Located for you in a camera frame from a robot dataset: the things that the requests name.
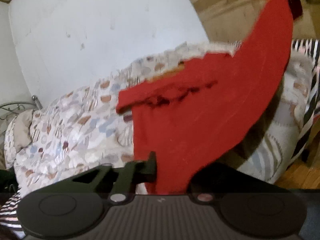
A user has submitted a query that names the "beige pillow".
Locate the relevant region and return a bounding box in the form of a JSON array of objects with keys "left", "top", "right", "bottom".
[{"left": 13, "top": 109, "right": 33, "bottom": 152}]

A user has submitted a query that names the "plywood wardrobe panel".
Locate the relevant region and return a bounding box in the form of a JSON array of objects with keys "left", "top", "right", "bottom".
[{"left": 178, "top": 0, "right": 320, "bottom": 46}]

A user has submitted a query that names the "metal bed headboard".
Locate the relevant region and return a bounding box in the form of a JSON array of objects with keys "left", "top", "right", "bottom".
[{"left": 0, "top": 94, "right": 43, "bottom": 170}]

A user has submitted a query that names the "black white striped bedsheet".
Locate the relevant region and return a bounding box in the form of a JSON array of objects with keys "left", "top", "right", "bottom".
[{"left": 0, "top": 38, "right": 320, "bottom": 238}]

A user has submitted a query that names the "red garment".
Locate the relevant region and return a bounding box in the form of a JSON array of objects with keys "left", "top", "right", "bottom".
[{"left": 116, "top": 0, "right": 300, "bottom": 194}]

